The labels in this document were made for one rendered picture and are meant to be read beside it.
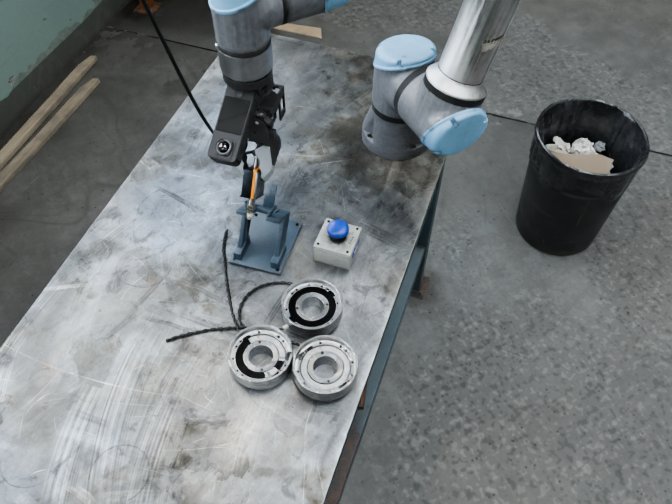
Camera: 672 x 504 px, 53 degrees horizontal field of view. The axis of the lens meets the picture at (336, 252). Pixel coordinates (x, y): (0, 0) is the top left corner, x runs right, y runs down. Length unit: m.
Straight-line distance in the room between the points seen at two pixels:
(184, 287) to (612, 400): 1.35
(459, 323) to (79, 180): 1.46
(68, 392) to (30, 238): 1.38
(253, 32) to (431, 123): 0.43
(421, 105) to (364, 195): 0.23
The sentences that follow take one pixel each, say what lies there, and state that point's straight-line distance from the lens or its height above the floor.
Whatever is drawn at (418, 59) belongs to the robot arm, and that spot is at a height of 1.03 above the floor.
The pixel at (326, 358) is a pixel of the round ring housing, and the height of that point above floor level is 0.82.
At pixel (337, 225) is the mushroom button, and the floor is 0.88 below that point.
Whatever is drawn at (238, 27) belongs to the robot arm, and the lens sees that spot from 0.91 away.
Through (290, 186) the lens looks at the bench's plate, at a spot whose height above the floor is 0.80.
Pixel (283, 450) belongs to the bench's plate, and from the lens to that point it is 1.07.
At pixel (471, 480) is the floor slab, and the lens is 1.93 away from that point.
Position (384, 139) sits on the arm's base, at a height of 0.84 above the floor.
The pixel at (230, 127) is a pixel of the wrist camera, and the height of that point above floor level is 1.14.
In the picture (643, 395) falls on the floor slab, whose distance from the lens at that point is 2.18.
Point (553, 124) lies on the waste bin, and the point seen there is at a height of 0.35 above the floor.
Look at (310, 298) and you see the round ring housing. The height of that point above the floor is 0.82.
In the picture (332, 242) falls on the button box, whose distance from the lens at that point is 1.21.
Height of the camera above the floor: 1.80
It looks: 53 degrees down
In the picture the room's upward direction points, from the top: 1 degrees clockwise
